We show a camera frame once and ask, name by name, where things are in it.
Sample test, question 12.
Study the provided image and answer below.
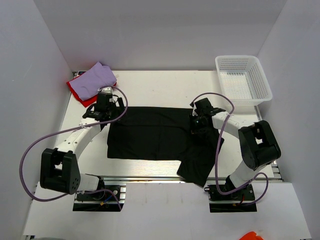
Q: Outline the black t-shirt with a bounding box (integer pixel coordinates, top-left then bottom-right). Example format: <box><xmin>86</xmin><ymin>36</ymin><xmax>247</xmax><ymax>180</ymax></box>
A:
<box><xmin>107</xmin><ymin>106</ymin><xmax>219</xmax><ymax>187</ymax></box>

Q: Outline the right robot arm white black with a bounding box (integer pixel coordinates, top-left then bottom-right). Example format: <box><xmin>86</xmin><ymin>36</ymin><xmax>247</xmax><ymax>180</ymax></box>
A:
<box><xmin>189</xmin><ymin>98</ymin><xmax>281</xmax><ymax>200</ymax></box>

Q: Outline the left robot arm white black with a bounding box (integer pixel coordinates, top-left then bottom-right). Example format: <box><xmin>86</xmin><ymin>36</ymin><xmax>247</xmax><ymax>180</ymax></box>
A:
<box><xmin>40</xmin><ymin>92</ymin><xmax>126</xmax><ymax>200</ymax></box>

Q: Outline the folded red t-shirt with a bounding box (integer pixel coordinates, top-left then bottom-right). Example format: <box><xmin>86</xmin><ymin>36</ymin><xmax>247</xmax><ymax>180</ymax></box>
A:
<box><xmin>67</xmin><ymin>79</ymin><xmax>117</xmax><ymax>107</ymax></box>

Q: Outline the folded lilac t-shirt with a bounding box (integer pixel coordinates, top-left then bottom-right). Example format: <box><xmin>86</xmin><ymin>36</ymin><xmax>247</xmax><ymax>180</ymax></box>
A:
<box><xmin>70</xmin><ymin>61</ymin><xmax>118</xmax><ymax>101</ymax></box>

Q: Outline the white plastic basket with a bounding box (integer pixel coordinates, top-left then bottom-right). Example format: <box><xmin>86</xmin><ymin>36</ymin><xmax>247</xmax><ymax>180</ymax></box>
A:
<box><xmin>215</xmin><ymin>55</ymin><xmax>273</xmax><ymax>108</ymax></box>

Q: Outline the orange object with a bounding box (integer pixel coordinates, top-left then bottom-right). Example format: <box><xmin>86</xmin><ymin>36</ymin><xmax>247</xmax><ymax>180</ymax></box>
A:
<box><xmin>239</xmin><ymin>231</ymin><xmax>264</xmax><ymax>240</ymax></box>

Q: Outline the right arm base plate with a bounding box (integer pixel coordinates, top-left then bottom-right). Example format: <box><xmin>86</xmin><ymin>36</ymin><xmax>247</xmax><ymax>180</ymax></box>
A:
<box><xmin>203</xmin><ymin>184</ymin><xmax>257</xmax><ymax>213</ymax></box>

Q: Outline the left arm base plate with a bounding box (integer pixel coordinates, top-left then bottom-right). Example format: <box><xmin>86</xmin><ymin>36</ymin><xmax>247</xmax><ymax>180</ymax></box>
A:
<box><xmin>72</xmin><ymin>178</ymin><xmax>126</xmax><ymax>212</ymax></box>

